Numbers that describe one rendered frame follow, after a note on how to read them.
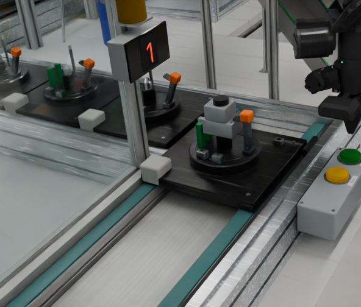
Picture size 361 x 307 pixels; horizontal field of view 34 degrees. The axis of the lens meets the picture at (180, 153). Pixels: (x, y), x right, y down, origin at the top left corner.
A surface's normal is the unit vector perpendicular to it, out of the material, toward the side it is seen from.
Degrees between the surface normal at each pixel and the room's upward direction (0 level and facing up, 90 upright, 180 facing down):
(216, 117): 90
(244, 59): 0
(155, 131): 0
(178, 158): 0
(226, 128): 90
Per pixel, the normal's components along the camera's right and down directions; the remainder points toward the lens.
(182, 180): -0.10, -0.86
